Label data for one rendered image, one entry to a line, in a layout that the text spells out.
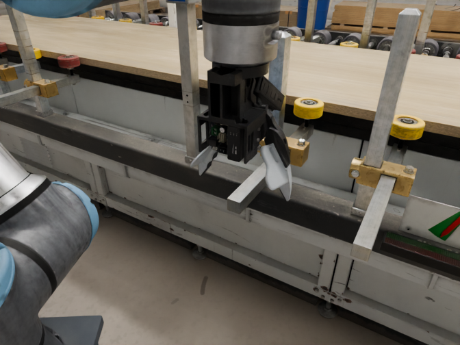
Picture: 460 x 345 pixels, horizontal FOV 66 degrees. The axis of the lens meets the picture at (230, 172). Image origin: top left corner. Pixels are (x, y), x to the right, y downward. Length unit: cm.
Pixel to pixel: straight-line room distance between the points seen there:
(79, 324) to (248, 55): 65
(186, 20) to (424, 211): 71
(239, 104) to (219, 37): 8
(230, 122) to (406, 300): 112
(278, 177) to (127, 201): 147
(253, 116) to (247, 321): 118
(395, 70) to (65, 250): 71
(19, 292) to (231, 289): 111
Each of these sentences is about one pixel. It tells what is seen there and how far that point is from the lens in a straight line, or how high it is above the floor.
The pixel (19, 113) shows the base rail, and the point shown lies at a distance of 170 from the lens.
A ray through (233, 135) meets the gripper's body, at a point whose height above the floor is 106.
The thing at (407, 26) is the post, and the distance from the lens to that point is 76.
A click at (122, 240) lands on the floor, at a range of 193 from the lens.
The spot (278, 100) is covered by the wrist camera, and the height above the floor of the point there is 106.
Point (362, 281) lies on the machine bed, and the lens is 142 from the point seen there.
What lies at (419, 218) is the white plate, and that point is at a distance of 90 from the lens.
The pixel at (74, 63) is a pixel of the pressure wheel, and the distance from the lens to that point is 158.
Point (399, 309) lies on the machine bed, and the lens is 147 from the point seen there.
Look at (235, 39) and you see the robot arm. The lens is 41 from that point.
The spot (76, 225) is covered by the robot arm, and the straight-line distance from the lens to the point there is 73.
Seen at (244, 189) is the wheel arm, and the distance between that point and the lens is 73.
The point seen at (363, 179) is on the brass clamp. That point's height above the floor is 81.
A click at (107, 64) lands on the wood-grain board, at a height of 89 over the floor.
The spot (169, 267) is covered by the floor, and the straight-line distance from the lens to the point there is 173.
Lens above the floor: 125
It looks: 32 degrees down
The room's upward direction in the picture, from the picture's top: straight up
